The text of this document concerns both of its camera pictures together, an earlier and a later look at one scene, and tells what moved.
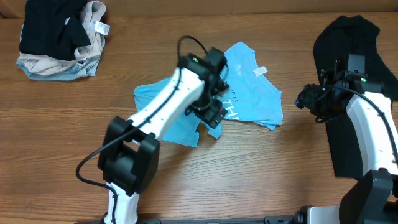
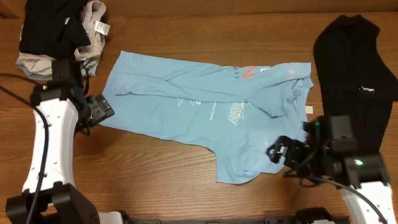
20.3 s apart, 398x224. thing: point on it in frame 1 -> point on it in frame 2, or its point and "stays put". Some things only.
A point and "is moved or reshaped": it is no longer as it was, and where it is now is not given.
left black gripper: [206, 113] -> [102, 108]
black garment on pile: [53, 28] stays put
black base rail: [311, 219] stays put
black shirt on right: [350, 35] stays put
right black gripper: [306, 100] -> [295, 148]
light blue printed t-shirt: [250, 95] is moved or reshaped
